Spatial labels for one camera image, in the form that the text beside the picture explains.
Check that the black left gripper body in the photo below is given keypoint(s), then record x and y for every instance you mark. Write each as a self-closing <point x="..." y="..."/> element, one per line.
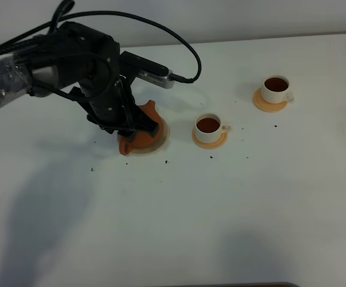
<point x="113" y="110"/>

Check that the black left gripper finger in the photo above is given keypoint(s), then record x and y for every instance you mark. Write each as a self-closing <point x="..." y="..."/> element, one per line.
<point x="145" y="121"/>
<point x="127" y="136"/>

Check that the brown clay teapot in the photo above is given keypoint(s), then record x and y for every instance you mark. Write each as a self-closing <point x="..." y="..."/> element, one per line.
<point x="142" y="140"/>

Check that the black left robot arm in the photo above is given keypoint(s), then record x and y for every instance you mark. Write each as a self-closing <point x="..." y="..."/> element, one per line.
<point x="84" y="66"/>

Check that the beige round teapot coaster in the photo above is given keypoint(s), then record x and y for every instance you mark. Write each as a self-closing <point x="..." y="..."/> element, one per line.
<point x="161" y="143"/>

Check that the near white teacup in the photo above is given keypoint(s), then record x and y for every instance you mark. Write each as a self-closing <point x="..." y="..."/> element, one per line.
<point x="209" y="128"/>

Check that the white teacup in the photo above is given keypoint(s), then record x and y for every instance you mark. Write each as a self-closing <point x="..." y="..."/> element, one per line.
<point x="209" y="128"/>
<point x="276" y="89"/>

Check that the near orange cup coaster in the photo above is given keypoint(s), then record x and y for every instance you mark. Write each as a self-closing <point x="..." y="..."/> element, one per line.
<point x="217" y="144"/>

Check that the orange cup coaster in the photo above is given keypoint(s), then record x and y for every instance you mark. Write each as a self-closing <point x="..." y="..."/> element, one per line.
<point x="262" y="105"/>
<point x="217" y="144"/>

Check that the far orange cup coaster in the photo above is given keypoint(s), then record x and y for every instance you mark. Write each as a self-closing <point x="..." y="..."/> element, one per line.
<point x="262" y="105"/>

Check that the far white teacup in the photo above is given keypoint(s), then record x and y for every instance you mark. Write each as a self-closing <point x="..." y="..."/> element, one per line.
<point x="276" y="89"/>

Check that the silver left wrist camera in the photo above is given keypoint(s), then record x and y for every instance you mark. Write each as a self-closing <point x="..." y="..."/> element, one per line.
<point x="149" y="71"/>

